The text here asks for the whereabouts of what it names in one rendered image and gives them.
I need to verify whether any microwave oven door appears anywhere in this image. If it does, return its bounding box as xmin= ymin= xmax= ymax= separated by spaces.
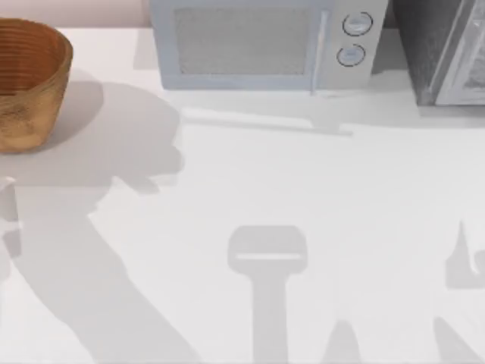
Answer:
xmin=147 ymin=0 xmax=329 ymax=92

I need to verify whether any pale microwave oven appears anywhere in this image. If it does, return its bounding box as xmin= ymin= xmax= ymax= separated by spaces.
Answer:
xmin=146 ymin=0 xmax=390 ymax=96

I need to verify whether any round microwave knob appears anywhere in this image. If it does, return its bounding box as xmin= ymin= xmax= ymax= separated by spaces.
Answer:
xmin=336 ymin=42 xmax=367 ymax=68
xmin=342 ymin=11 xmax=374 ymax=37

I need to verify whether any brown wooden basket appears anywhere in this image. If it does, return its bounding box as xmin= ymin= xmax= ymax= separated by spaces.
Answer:
xmin=0 ymin=17 xmax=74 ymax=154

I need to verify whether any microwave door handle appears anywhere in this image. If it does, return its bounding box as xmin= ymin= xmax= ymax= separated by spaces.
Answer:
xmin=310 ymin=10 xmax=328 ymax=96

